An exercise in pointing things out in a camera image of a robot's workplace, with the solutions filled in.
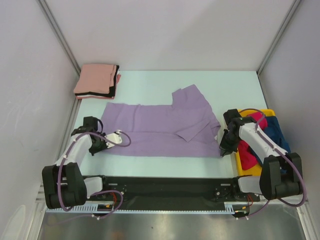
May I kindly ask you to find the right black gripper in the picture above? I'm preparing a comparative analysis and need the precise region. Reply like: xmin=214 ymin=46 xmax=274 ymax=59
xmin=219 ymin=129 xmax=241 ymax=157

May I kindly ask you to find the purple t shirt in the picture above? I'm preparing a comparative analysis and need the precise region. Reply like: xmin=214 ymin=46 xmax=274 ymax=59
xmin=101 ymin=84 xmax=221 ymax=158

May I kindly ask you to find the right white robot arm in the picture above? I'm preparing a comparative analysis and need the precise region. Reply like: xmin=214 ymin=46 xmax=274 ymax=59
xmin=219 ymin=109 xmax=307 ymax=202

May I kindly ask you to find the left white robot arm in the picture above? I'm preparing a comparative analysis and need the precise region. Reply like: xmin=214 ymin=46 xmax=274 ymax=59
xmin=42 ymin=116 xmax=111 ymax=212

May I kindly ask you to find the red t shirt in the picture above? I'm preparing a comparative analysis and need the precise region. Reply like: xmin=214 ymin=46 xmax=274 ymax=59
xmin=238 ymin=112 xmax=268 ymax=171

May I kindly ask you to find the folded black t shirt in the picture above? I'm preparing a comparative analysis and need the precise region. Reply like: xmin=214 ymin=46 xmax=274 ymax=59
xmin=74 ymin=64 xmax=120 ymax=99

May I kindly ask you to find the yellow plastic bin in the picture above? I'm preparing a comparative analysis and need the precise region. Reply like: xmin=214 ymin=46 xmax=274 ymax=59
xmin=235 ymin=109 xmax=276 ymax=176

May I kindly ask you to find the navy blue t shirt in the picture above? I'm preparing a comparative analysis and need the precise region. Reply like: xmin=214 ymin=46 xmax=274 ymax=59
xmin=248 ymin=112 xmax=291 ymax=167

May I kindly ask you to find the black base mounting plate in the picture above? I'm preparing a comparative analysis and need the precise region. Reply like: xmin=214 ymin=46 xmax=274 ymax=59
xmin=102 ymin=176 xmax=260 ymax=211

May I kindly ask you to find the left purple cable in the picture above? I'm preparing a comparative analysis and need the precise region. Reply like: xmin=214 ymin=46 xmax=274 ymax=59
xmin=57 ymin=119 xmax=132 ymax=221

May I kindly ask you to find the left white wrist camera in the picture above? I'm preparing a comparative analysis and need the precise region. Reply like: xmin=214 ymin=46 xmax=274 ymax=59
xmin=105 ymin=130 xmax=123 ymax=149

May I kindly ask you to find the slotted cable duct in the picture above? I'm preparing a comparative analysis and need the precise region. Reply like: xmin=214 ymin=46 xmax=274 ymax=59
xmin=46 ymin=202 xmax=249 ymax=215

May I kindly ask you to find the aluminium frame rail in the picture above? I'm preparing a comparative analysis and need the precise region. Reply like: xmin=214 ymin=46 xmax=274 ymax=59
xmin=35 ymin=183 xmax=46 ymax=203

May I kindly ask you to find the left corner aluminium post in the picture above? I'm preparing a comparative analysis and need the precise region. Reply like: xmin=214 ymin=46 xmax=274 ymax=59
xmin=36 ymin=0 xmax=81 ymax=76

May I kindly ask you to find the corner aluminium post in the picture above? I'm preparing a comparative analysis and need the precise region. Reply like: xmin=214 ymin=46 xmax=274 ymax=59
xmin=36 ymin=0 xmax=81 ymax=76
xmin=256 ymin=0 xmax=303 ymax=77

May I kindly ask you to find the right corner aluminium post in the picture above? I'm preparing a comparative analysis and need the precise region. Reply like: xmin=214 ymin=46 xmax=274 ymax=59
xmin=256 ymin=0 xmax=303 ymax=77

